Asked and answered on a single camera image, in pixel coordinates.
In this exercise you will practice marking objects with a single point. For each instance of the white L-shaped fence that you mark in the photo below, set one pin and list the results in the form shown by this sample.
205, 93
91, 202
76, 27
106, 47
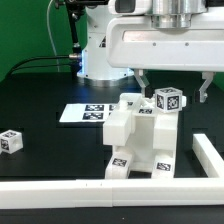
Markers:
124, 192

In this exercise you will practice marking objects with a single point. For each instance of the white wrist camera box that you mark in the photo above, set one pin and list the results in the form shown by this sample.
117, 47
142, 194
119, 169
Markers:
128, 7

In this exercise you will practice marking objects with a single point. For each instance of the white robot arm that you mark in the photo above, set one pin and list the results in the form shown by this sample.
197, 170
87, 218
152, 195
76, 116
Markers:
170, 14

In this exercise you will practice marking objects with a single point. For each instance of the white chair backrest part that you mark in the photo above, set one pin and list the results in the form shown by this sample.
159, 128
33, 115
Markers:
121, 122

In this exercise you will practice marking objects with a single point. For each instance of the white tagged cube front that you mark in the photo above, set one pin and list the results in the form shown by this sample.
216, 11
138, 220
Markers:
168, 99

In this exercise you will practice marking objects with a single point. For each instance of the white tagged cube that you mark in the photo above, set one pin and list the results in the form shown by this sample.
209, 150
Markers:
168, 99
11, 141

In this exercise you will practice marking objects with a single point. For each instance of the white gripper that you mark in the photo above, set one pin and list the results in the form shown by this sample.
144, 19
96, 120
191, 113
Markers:
133, 42

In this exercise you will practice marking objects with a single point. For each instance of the flat white tagged plate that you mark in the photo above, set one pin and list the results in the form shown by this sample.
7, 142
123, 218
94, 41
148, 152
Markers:
80, 112

